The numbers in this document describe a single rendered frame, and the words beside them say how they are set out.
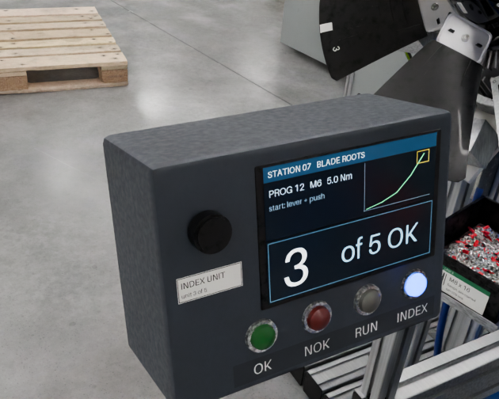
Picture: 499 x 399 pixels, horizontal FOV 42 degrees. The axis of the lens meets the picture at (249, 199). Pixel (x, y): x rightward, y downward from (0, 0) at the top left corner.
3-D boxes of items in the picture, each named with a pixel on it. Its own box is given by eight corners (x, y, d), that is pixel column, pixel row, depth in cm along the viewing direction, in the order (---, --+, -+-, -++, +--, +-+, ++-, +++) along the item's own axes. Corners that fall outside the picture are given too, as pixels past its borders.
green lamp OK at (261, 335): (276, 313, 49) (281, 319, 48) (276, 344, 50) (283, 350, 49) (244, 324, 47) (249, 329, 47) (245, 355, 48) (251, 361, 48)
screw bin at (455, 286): (472, 226, 119) (482, 194, 115) (559, 272, 109) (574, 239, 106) (402, 271, 106) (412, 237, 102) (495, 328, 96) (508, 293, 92)
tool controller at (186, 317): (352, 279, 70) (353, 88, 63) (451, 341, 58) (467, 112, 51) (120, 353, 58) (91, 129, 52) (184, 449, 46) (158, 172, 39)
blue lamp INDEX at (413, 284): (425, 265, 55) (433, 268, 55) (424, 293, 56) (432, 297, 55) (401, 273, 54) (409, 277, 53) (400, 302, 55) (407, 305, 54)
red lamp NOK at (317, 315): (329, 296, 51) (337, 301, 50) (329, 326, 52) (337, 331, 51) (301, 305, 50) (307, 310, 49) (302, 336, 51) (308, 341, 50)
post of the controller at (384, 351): (379, 382, 79) (413, 256, 69) (394, 400, 77) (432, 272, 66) (359, 390, 78) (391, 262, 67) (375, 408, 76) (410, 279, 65)
